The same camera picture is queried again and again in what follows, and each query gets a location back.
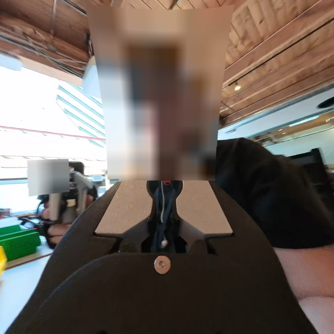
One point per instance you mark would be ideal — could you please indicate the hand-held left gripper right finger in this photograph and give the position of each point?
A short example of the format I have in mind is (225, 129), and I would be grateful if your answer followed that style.
(206, 208)

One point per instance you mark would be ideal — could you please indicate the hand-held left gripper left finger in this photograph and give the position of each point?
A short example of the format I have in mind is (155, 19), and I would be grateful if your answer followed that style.
(122, 208)

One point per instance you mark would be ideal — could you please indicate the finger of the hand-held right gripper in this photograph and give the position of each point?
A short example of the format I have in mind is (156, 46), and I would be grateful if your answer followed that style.
(82, 198)

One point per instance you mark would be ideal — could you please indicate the person's left forearm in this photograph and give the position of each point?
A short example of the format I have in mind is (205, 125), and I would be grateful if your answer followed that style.
(308, 281)

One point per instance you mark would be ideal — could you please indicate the person's right hand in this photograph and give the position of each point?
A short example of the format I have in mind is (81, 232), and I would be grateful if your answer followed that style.
(58, 234)

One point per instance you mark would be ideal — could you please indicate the dark cloth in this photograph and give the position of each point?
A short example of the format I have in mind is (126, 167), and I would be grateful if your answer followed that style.
(167, 221)

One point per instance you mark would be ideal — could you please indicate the green plastic bin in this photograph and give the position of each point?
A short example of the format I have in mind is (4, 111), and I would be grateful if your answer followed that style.
(9, 229)
(18, 245)

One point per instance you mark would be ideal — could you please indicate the person's black shirt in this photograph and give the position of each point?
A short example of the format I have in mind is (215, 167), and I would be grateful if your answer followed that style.
(261, 195)

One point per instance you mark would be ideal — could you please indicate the yellow plastic bin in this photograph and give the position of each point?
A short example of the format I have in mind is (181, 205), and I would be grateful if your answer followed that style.
(2, 261)

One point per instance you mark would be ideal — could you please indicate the red ceiling pipe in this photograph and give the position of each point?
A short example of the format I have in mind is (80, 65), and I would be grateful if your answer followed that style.
(39, 131)

